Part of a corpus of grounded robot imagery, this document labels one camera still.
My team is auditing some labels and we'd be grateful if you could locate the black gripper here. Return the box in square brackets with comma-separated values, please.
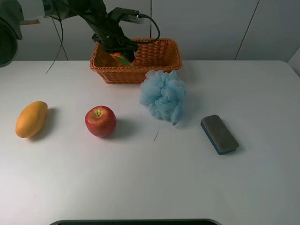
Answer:
[91, 22, 138, 63]

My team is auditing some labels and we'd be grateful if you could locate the colourful puzzle cube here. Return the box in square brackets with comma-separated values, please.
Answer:
[110, 52, 132, 67]

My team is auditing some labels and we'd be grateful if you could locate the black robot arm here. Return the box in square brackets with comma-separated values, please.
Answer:
[0, 0, 140, 67]

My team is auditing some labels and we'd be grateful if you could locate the orange wicker basket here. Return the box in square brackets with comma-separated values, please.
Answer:
[90, 38, 182, 84]

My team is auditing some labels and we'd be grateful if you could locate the red apple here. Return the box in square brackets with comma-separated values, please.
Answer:
[85, 105, 117, 138]

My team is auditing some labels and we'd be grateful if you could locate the light blue bath loofah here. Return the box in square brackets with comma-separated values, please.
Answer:
[140, 70, 186, 126]

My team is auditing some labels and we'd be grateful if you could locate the yellow mango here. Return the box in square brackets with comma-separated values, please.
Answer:
[15, 101, 48, 138]

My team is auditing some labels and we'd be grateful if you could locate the blue grey board eraser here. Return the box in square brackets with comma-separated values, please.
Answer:
[200, 115, 239, 155]

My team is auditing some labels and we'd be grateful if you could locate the black cable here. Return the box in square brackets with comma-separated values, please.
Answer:
[131, 14, 161, 45]

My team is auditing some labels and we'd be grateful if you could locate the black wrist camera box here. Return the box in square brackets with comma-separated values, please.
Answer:
[107, 7, 143, 24]

